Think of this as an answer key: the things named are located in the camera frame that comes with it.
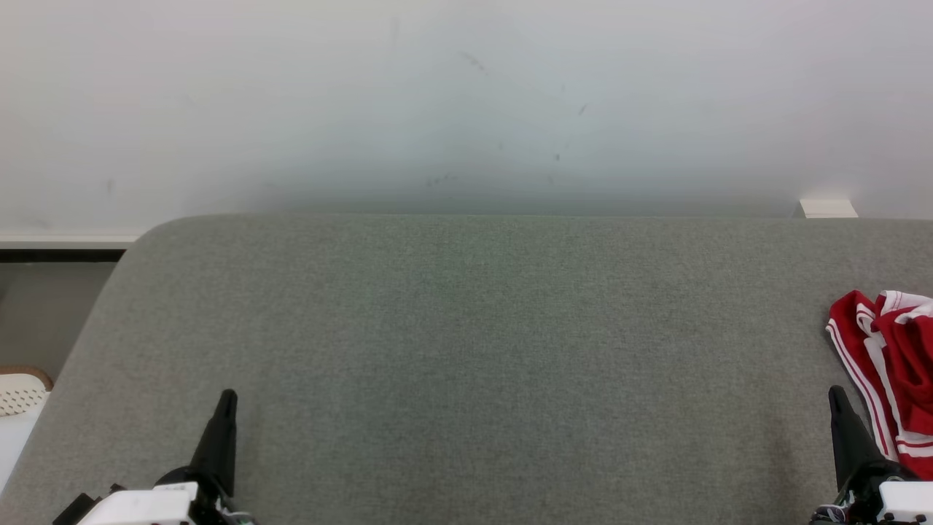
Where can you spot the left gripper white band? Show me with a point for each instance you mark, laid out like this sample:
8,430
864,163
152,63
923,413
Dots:
153,507

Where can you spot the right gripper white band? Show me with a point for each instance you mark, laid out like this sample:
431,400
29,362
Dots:
904,503

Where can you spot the red white sleeved jersey shirt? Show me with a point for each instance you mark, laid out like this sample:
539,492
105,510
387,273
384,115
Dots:
849,321

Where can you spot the white perforated laundry basket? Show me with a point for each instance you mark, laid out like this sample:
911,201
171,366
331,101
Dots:
18,397

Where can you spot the white skirting board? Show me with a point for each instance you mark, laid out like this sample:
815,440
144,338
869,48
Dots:
65,242

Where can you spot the grey fabric sofa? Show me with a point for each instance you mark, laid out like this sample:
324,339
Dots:
474,350

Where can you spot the white wall box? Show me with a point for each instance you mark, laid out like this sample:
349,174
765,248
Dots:
829,208

